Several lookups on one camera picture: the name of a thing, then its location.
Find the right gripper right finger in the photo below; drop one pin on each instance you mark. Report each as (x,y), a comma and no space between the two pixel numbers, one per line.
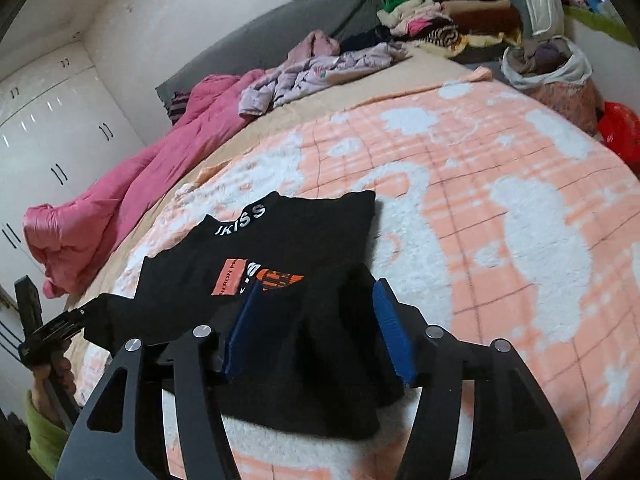
(515,434)

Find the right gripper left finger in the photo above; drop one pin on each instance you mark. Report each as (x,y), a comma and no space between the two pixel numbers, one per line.
(120,431)

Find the black sweater with orange cuffs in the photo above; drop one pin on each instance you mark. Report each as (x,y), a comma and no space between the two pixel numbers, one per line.
(288,286)

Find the green sleeve forearm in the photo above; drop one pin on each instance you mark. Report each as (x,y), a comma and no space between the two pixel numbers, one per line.
(46,440)

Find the stack of folded clothes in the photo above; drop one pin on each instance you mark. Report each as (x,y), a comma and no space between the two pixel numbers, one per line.
(466,31)

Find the left hand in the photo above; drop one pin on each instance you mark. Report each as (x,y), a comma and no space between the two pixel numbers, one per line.
(51,383)

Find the pink quilt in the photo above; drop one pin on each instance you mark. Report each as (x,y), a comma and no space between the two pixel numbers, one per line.
(74,240)

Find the white wardrobe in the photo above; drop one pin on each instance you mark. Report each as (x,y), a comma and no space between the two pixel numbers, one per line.
(61,130)

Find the orange white plush blanket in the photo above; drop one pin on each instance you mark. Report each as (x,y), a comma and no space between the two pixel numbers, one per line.
(499,219)

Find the striped dark garment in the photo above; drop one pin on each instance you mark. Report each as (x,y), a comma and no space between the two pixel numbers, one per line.
(177,106)

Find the red plastic bag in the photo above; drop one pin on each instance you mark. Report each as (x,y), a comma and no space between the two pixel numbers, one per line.
(619,127)

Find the beige bed sheet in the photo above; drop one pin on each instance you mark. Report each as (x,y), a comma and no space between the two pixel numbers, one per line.
(171,216)

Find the lilac crumpled garment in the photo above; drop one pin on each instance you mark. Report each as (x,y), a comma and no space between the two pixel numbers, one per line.
(286,84)

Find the grey headboard cover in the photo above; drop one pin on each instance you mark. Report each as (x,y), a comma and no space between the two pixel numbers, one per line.
(266,41)

